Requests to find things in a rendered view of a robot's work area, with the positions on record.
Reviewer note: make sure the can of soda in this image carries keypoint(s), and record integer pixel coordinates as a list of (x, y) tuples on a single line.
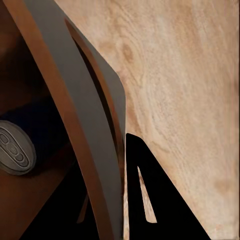
[(30, 135)]

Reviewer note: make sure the trash can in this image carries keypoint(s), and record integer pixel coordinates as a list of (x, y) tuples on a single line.
[(42, 52)]

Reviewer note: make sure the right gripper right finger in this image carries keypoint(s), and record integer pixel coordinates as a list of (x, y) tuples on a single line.
[(175, 219)]

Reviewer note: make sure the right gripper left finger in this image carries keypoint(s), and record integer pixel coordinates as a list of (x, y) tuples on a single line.
[(57, 219)]

